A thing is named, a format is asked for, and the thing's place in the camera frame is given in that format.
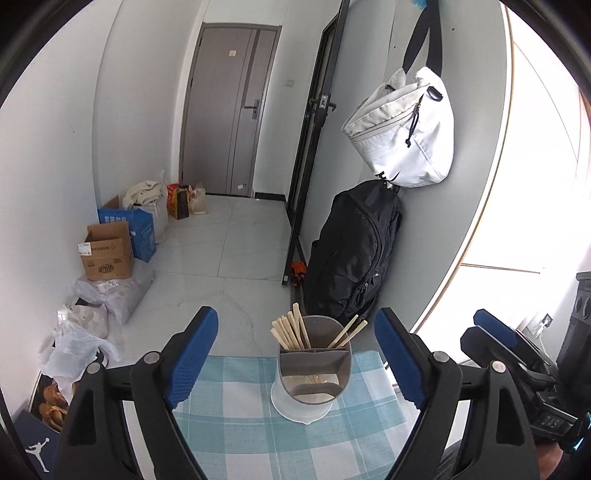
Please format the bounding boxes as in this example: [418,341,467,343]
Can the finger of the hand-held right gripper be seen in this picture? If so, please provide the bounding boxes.
[473,309,551,368]
[460,326,537,394]

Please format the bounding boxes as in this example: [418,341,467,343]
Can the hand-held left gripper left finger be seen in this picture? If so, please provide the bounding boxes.
[55,305,219,480]

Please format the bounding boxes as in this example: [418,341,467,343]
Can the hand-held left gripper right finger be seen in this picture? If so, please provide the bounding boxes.
[374,307,541,480]

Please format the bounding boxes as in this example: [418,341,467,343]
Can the bundle of wooden chopsticks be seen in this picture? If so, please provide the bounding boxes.
[270,302,369,352]

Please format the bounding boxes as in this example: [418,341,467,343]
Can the white utensil holder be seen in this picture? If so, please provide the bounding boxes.
[270,315,354,423]

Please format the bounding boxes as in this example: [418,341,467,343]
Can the teal plaid tablecloth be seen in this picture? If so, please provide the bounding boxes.
[173,353,444,480]

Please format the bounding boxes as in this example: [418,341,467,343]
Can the grey parcel bag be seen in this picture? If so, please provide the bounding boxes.
[104,268,155,324]

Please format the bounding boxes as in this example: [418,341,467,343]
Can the white parcel bags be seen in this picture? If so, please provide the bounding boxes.
[58,298,109,340]

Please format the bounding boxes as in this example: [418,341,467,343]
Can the black backpack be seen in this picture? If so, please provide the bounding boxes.
[302,180,403,326]

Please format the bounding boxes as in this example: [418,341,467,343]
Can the crumpled white plastic bag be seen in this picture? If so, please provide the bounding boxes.
[39,320,121,384]

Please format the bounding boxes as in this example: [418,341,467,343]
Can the brown cardboard box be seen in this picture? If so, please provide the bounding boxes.
[78,224,134,281]

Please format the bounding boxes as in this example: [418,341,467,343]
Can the blue cardboard box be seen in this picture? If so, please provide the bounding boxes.
[98,195,157,263]

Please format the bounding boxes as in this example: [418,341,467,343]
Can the beige cloth on bin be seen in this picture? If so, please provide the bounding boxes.
[122,171,171,243]

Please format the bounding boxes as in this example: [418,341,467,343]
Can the bright window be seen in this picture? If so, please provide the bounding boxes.
[416,9,591,352]

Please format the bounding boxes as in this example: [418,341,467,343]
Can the brown shoes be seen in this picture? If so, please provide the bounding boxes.
[37,383,72,432]

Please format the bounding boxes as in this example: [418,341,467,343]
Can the beige plastic bag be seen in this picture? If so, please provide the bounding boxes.
[189,182,209,216]

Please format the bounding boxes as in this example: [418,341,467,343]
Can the navy shoe box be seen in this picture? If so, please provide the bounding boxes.
[13,408,61,474]

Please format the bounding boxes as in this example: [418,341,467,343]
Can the white sling bag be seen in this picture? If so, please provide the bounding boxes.
[342,0,455,188]

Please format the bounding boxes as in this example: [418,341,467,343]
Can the grey door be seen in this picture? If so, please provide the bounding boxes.
[179,23,282,198]

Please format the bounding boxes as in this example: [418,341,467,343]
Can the black metal door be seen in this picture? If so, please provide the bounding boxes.
[281,0,352,287]

